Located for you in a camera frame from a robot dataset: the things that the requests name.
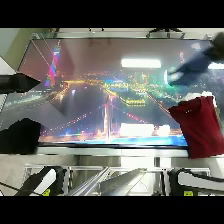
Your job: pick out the blue garment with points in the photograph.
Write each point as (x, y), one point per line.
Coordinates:
(193, 66)

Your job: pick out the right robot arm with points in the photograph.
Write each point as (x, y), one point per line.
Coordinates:
(196, 188)

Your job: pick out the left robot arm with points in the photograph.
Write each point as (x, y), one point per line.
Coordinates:
(18, 83)

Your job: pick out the white garment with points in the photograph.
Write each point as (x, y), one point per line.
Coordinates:
(195, 96)

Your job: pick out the red garment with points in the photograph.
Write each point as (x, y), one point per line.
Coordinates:
(200, 126)

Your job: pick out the black garment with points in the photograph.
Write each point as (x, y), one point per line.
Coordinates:
(20, 136)

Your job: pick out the silver frame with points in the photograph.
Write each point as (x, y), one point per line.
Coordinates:
(113, 151)

